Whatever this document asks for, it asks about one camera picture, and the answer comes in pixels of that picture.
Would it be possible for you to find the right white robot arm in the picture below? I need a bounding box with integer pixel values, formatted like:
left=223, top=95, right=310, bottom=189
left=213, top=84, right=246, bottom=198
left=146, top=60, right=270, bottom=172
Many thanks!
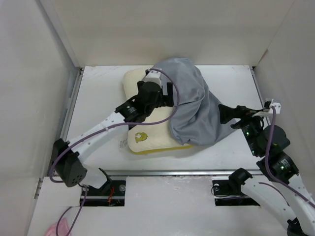
left=211, top=100, right=315, bottom=236

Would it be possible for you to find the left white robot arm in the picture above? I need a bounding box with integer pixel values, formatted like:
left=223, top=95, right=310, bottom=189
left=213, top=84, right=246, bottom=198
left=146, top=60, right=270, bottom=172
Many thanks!
left=49, top=81, right=179, bottom=195

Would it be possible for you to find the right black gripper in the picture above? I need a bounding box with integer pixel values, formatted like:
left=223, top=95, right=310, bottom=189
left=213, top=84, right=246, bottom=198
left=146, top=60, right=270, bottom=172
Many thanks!
left=217, top=103, right=266, bottom=155

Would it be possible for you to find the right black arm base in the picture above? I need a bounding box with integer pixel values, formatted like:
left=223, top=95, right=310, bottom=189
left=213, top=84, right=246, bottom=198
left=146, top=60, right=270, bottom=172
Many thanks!
left=211, top=176, right=259, bottom=207

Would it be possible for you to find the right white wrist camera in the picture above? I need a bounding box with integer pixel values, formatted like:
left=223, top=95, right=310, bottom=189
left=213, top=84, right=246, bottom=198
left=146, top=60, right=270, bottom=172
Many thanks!
left=253, top=98, right=282, bottom=118

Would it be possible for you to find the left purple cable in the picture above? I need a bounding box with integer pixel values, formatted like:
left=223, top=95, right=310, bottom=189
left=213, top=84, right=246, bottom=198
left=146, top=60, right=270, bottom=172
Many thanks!
left=48, top=68, right=182, bottom=236

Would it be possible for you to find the grey pillowcase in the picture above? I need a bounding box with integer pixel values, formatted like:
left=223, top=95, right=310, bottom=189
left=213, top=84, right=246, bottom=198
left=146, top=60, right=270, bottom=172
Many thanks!
left=154, top=58, right=235, bottom=146

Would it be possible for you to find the pink cloth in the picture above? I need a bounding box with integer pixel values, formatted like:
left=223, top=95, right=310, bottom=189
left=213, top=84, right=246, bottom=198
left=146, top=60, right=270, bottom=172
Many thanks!
left=45, top=218, right=69, bottom=236

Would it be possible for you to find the white pillow care label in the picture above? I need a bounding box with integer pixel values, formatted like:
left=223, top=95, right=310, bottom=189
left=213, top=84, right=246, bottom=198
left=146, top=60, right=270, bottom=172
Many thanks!
left=119, top=138, right=128, bottom=149

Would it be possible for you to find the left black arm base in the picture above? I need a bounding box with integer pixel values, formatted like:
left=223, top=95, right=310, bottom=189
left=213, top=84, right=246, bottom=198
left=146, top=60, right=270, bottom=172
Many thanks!
left=79, top=168, right=126, bottom=207

